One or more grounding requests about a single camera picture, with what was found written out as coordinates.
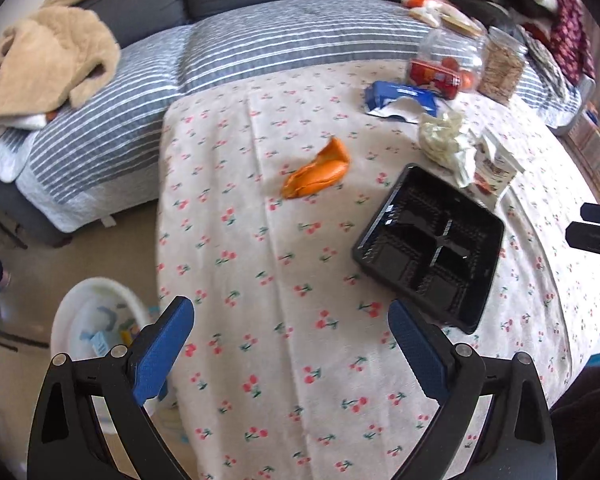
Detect white tissue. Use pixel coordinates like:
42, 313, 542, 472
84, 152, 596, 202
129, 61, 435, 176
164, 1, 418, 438
417, 110, 477, 188

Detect white pillow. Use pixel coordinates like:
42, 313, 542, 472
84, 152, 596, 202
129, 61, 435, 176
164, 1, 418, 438
0, 114, 48, 131

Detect red drink can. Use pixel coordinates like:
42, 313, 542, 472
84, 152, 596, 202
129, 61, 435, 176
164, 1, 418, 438
406, 58, 462, 100

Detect black plastic food tray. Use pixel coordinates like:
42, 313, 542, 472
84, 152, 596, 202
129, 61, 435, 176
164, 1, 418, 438
351, 164, 504, 335

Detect small yogurt carton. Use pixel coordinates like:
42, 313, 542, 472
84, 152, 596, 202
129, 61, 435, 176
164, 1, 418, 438
474, 127, 524, 203

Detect orange snack packets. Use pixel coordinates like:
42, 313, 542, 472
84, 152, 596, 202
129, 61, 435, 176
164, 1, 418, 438
401, 0, 486, 38

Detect grey striped quilt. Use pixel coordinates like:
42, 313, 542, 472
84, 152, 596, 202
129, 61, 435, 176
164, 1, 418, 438
0, 0, 594, 233

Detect clear jar of nuts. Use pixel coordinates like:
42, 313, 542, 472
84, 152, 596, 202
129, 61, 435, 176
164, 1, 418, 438
477, 26, 527, 106

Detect cherry print tablecloth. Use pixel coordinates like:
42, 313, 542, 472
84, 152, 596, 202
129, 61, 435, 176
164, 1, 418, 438
157, 61, 600, 479

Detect white plastic trash bin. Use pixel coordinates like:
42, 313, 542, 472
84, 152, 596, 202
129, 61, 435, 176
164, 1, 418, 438
50, 278, 160, 361

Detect light blue milk carton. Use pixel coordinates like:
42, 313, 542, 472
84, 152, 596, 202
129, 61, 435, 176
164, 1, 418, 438
80, 330, 111, 356

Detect blue biscuit box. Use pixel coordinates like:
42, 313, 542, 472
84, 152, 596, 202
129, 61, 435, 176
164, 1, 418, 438
364, 81, 438, 124

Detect pile of clothes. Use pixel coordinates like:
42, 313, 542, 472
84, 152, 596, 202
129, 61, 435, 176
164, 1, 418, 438
471, 0, 598, 86

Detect orange peel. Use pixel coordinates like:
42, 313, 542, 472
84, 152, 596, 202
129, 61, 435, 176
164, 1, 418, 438
280, 136, 350, 200

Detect beige fleece blanket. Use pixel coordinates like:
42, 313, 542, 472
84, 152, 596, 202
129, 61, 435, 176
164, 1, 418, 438
0, 0, 121, 118

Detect clear plastic snack container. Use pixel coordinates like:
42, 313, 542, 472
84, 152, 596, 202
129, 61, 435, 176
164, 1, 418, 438
416, 27, 486, 91

